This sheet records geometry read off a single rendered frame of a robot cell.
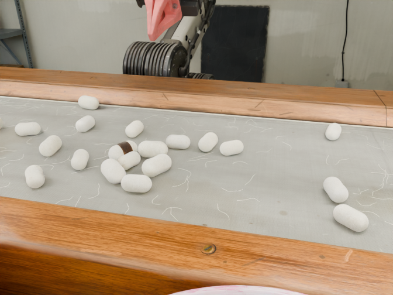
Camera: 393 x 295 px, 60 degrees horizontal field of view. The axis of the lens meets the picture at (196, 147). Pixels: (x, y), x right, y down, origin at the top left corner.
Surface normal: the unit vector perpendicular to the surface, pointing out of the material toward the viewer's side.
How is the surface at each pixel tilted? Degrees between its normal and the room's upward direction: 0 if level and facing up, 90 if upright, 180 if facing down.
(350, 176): 0
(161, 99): 45
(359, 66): 90
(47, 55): 90
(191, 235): 0
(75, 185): 0
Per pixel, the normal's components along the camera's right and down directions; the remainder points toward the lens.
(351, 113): -0.15, -0.32
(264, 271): 0.00, -0.89
